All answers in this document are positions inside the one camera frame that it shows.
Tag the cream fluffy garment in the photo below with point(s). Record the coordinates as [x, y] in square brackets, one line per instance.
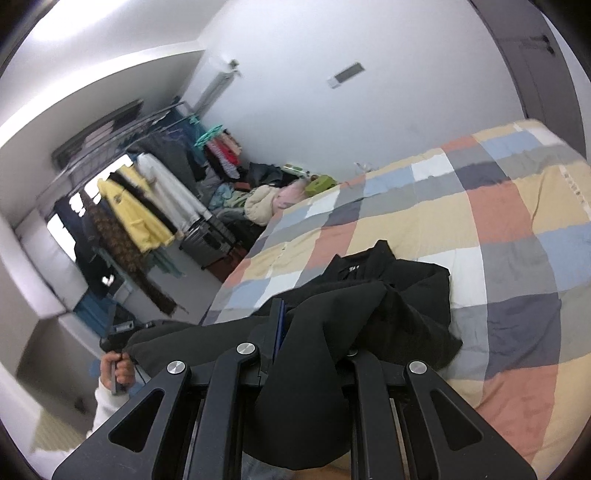
[259, 206]

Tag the black puffer jacket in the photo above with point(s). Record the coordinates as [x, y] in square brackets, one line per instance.
[396, 309]

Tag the checkered patchwork bed quilt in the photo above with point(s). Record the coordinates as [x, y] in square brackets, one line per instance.
[507, 212]

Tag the dark grey suitcase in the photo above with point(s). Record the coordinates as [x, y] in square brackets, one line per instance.
[211, 240]

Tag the dark grey hanging coat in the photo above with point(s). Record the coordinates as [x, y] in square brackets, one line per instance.
[177, 158]

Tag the white sleeve forearm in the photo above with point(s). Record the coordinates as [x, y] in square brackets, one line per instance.
[107, 405]

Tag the white hooded jacket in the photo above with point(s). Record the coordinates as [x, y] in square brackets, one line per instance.
[180, 206]

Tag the metal clothes rack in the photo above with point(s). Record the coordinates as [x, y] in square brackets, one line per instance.
[104, 141]

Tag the grey door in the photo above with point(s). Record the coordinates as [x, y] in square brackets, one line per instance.
[537, 66]

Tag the grey wall panel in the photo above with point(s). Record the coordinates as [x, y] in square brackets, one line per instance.
[345, 75]

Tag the teal hanger with small clothes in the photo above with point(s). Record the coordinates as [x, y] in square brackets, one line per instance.
[225, 149]

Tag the white air conditioner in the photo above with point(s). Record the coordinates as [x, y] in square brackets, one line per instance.
[212, 76]

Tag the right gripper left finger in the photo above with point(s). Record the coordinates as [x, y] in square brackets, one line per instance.
[184, 424]

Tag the pile of mixed clothes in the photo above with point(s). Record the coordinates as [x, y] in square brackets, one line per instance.
[228, 198]

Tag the green plush toy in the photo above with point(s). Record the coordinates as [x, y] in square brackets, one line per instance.
[319, 184]

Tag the blue curtain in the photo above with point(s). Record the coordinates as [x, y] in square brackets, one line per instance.
[95, 312]

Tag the person's left hand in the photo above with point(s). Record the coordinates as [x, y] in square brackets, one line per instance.
[116, 368]

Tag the yellow fleece jacket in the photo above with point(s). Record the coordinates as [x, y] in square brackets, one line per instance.
[135, 206]

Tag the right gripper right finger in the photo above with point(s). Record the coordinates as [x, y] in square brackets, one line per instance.
[411, 424]

